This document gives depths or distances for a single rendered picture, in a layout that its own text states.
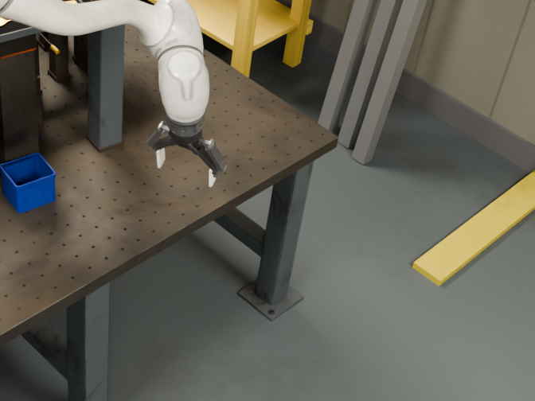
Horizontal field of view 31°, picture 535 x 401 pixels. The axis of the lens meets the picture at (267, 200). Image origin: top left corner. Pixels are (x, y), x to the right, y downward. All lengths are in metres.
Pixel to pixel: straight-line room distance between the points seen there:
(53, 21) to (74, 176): 0.81
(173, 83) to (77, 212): 0.59
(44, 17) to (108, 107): 0.78
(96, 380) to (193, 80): 1.02
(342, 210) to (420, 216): 0.30
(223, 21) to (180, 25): 2.05
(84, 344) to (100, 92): 0.65
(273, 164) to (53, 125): 0.62
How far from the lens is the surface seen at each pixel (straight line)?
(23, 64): 2.36
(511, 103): 4.01
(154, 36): 2.09
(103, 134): 2.61
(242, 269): 3.33
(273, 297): 3.18
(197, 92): 2.01
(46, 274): 2.31
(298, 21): 4.22
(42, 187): 2.45
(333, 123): 3.93
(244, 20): 3.89
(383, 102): 3.71
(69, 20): 1.86
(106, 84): 2.52
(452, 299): 3.41
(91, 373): 2.64
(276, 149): 2.71
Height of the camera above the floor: 2.37
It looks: 41 degrees down
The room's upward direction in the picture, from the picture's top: 9 degrees clockwise
